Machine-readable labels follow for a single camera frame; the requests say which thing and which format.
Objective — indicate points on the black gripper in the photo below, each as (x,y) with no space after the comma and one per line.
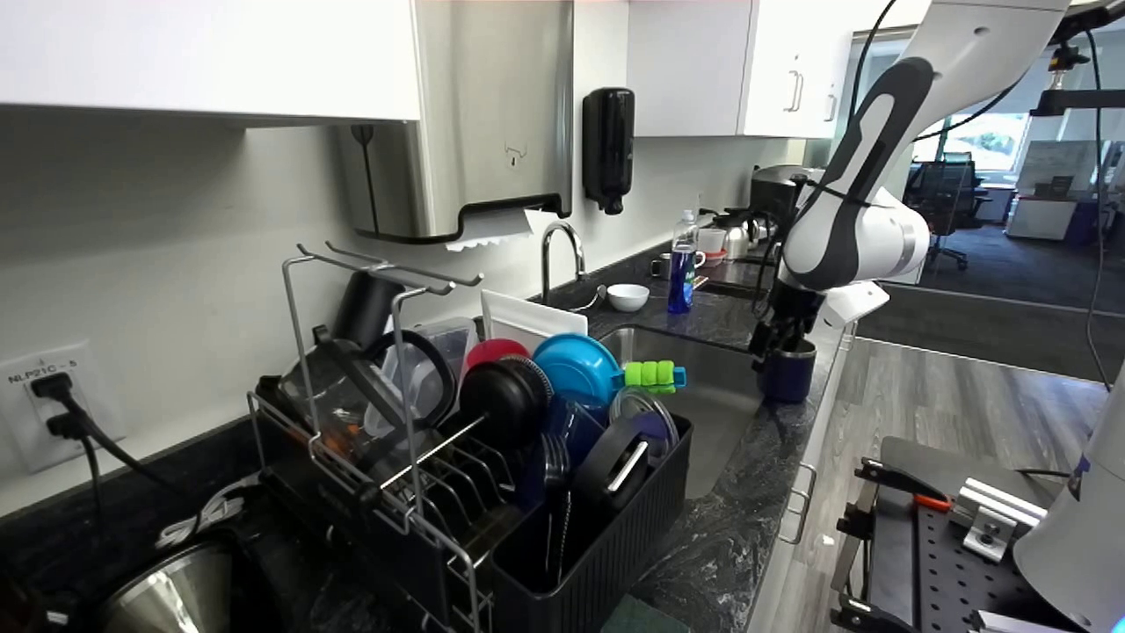
(786,322)

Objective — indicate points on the blue travel mug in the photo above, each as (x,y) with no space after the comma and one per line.
(786,375)

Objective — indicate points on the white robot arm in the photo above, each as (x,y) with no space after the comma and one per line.
(845,226)

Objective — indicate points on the steel sink basin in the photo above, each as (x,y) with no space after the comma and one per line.
(723,403)

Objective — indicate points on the black dish rack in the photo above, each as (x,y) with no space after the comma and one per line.
(367,437)

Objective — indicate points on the blue dish soap bottle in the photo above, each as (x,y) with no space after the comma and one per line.
(679,274)

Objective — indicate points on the small white bowl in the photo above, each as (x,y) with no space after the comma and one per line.
(628,296)

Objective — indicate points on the black office chair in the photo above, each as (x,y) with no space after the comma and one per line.
(946,198)

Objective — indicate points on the black soap dispenser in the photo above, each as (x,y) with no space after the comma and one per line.
(609,146)

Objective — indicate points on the black round lid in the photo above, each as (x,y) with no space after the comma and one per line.
(507,403)

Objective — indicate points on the steel paper towel dispenser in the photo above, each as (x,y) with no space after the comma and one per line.
(491,127)

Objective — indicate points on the white upper cabinet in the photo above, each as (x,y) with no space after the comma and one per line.
(235,57)

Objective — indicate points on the steel mixing bowl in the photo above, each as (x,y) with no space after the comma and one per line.
(195,588)

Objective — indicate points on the white wall outlet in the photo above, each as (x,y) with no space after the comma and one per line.
(25,417)

